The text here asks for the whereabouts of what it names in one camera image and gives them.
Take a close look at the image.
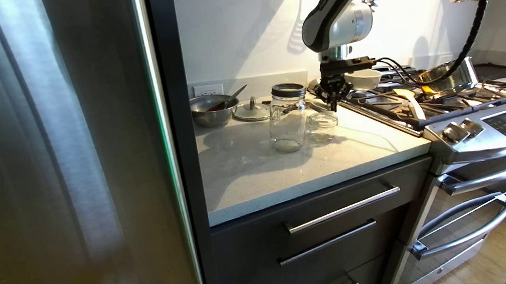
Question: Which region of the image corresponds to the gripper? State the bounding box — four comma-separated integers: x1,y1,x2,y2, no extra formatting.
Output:
313,70,355,113

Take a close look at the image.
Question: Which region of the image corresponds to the white ceramic bowl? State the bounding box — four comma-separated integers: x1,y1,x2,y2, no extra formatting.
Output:
343,67,384,93

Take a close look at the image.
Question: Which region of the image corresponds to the small glass jar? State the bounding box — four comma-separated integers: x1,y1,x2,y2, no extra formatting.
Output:
306,110,340,147

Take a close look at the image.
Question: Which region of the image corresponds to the tall glass jar black lid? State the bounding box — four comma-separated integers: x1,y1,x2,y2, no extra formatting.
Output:
266,81,311,154

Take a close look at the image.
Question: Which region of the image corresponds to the yellow spatula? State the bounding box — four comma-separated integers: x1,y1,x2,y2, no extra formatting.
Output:
393,86,427,124

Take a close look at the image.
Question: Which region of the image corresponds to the metal pot lid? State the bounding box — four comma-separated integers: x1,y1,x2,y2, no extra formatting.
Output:
232,95,272,123

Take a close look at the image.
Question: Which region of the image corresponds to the metal spoon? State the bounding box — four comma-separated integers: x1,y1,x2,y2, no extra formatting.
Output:
216,84,249,111

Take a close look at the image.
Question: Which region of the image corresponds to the dark grey drawer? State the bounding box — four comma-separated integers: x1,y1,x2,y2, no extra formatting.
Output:
288,253,392,284
205,154,440,270
214,204,417,284

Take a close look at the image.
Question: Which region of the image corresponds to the metal pot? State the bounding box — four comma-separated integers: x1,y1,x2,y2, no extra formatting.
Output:
416,56,480,96

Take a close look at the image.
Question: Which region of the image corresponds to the stove knob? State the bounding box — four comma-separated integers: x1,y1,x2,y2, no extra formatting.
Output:
441,120,468,145
459,116,486,137

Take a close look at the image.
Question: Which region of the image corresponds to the metal mixing bowl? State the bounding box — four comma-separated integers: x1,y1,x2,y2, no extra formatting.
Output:
188,92,242,129

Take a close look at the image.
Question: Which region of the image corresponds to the stainless steel stove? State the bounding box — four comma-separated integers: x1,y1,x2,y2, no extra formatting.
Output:
305,53,506,284

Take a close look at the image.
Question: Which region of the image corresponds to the oven door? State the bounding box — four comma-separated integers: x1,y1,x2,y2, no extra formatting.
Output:
388,182,506,284
431,150,506,212

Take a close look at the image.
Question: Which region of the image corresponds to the stainless steel refrigerator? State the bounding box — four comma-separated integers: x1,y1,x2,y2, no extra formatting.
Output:
0,0,206,284

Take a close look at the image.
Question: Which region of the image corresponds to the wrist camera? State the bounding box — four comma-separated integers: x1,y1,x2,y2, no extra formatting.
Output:
319,55,378,76

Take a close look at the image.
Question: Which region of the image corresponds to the white wall socket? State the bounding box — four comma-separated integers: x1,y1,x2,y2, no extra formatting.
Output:
193,83,224,98

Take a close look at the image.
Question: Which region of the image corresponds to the oven door handle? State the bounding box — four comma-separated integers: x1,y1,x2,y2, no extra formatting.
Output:
406,192,506,261
436,153,506,197

